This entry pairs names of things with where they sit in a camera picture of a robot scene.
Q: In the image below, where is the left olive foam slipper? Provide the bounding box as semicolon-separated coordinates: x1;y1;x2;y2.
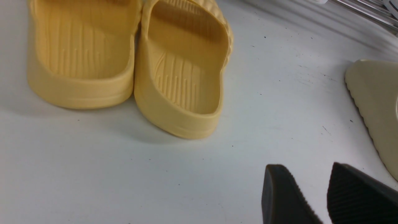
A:
345;59;398;179

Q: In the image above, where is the left yellow rubber slipper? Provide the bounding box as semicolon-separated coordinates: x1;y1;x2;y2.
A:
27;0;143;109

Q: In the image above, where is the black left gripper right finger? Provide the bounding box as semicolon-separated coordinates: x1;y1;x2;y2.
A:
327;162;398;224

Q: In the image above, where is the stainless steel shoe rack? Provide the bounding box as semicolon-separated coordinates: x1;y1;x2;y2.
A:
330;0;398;34

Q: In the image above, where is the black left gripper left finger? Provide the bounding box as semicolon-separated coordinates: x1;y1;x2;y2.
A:
261;164;323;224

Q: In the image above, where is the yellow rubber slipper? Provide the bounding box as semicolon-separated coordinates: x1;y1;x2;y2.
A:
27;0;143;109
134;0;234;139

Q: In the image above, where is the right yellow rubber slipper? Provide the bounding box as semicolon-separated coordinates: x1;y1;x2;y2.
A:
134;0;234;139

